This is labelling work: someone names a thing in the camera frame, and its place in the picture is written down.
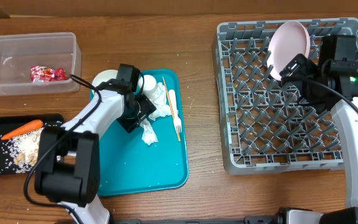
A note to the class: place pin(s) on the black food waste tray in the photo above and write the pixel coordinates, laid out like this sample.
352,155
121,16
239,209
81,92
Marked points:
9,149

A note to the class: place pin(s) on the white paper cup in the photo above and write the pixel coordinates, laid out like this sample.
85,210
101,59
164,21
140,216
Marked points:
148,86

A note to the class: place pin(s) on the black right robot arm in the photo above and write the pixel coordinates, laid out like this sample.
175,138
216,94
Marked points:
330,85

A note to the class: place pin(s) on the red snack wrapper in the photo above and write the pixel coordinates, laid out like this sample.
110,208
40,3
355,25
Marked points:
46,74

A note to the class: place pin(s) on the large white plate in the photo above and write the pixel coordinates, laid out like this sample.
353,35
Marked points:
289,40

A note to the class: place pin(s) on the clear plastic bin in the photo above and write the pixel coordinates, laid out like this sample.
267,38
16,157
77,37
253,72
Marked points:
19,53

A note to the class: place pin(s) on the orange carrot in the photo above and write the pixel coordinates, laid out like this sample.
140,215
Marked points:
26,128

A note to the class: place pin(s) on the white tissue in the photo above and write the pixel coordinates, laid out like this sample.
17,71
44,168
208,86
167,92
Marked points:
158,97

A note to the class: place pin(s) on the wooden chopstick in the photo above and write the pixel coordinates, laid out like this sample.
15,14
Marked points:
171,109

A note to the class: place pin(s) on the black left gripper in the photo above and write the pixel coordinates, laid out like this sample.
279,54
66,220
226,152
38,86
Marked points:
146,106

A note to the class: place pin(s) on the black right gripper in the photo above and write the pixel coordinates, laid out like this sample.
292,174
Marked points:
295,66

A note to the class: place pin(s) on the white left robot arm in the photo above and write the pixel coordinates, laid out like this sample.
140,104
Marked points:
67,171

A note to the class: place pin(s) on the teal plastic serving tray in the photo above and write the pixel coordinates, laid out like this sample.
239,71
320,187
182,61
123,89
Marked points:
128,165

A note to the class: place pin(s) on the white plastic fork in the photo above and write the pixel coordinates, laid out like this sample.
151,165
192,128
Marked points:
176,120

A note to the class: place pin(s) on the grey plastic dishwasher rack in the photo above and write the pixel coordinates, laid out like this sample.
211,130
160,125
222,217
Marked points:
263,129

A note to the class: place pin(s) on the pile of rice and peanuts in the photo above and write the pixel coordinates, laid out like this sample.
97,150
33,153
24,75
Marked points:
19,154

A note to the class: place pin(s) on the white bowl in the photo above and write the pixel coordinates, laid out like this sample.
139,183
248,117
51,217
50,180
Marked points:
103,77

